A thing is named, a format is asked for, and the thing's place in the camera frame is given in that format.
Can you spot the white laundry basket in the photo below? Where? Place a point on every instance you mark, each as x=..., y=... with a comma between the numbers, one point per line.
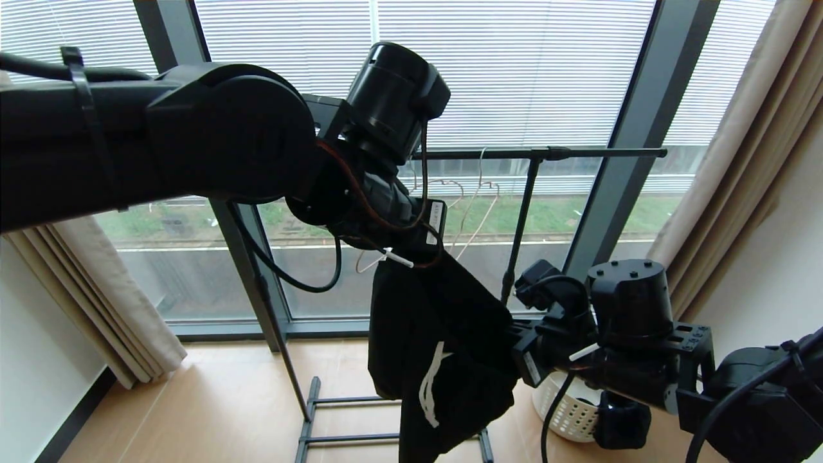
x=559, y=402

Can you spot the black clothes rack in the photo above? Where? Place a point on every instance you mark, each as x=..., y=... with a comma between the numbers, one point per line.
x=578, y=153

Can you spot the black garment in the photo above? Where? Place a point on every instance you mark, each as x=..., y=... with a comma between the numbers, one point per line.
x=622, y=421

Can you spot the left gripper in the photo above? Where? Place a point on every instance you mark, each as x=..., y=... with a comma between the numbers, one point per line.
x=392, y=206

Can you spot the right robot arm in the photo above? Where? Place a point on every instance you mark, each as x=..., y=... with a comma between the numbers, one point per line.
x=630, y=302

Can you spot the pink clothes hanger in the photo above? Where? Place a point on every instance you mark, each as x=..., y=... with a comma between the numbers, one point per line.
x=360, y=267
x=477, y=225

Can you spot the beige curtain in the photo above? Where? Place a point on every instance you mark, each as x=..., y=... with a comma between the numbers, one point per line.
x=739, y=161
x=96, y=289

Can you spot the window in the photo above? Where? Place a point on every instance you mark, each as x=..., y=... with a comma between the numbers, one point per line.
x=514, y=64

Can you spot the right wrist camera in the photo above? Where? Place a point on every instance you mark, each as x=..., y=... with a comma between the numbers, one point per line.
x=537, y=283

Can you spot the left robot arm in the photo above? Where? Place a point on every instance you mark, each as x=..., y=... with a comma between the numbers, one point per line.
x=193, y=128

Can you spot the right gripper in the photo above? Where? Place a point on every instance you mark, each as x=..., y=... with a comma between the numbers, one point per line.
x=553, y=347

